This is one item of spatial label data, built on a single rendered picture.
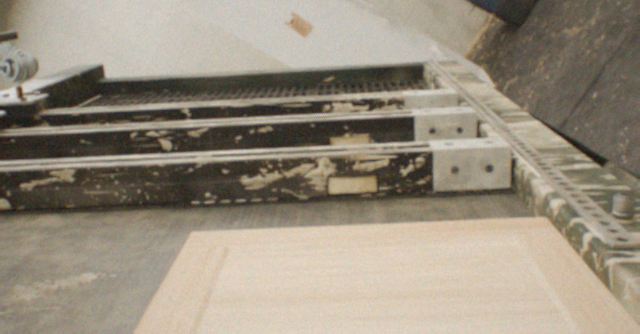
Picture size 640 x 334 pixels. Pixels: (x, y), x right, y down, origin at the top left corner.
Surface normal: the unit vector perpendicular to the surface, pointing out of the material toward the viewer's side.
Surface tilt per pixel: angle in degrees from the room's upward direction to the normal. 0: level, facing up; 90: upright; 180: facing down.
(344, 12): 90
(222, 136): 90
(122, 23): 90
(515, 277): 58
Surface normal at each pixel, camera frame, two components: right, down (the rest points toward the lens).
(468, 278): -0.05, -0.96
